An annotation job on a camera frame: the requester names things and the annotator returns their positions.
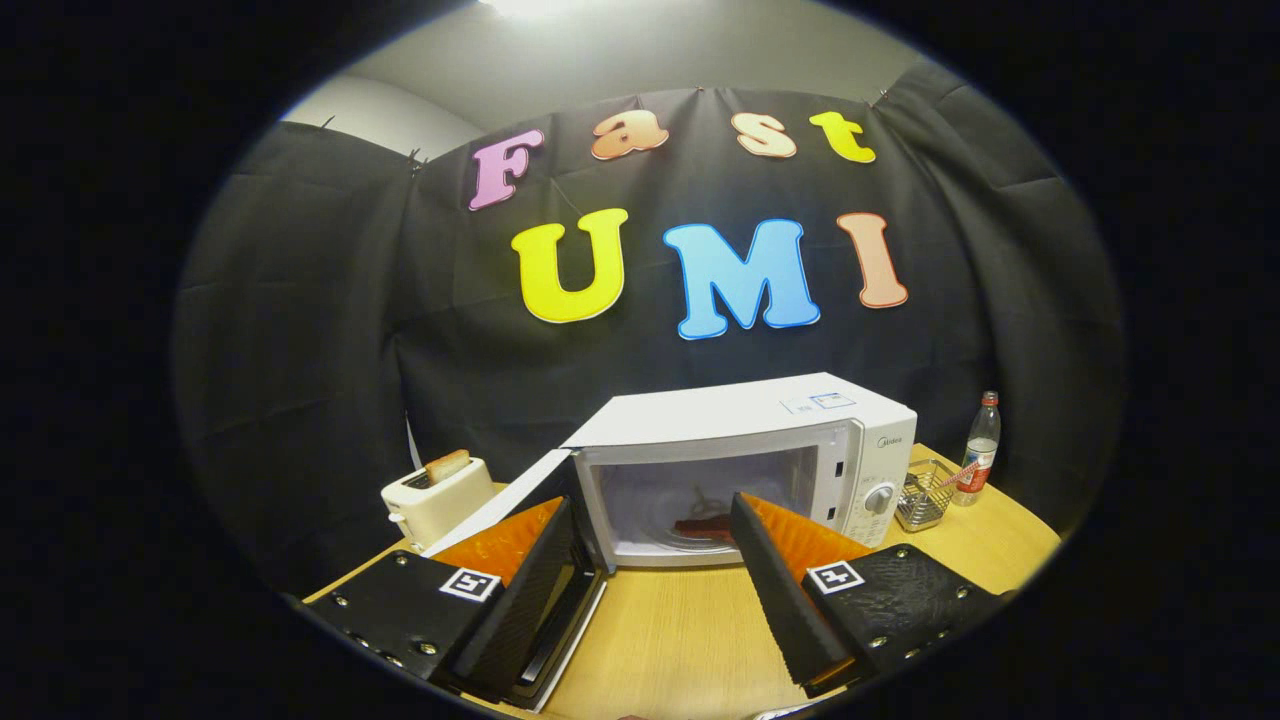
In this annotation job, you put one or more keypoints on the brown glazed meat piece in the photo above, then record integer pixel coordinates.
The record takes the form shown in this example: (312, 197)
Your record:
(700, 529)

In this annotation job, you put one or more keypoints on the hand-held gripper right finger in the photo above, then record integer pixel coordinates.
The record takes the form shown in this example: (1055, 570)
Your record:
(780, 600)

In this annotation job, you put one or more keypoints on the toasted bread slice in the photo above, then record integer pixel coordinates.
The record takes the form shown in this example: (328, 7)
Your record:
(447, 466)

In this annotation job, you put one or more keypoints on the red striped straw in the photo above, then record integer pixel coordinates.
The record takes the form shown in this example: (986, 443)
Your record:
(958, 475)

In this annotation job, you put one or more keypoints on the black backdrop cloth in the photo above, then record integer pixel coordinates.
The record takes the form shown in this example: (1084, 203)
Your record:
(300, 350)

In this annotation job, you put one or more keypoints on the white toaster oven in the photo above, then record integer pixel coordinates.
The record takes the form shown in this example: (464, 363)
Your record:
(740, 410)

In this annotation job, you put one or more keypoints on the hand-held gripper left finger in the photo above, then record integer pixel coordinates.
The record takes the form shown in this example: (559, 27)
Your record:
(525, 600)

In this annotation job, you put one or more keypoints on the clear red label water bottle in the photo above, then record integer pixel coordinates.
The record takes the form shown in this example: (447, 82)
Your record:
(977, 460)

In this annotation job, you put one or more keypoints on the large ceiling light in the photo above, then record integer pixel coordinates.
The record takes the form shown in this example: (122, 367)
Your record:
(535, 6)

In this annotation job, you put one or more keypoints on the cream toaster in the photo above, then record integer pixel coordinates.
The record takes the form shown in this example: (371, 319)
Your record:
(440, 510)

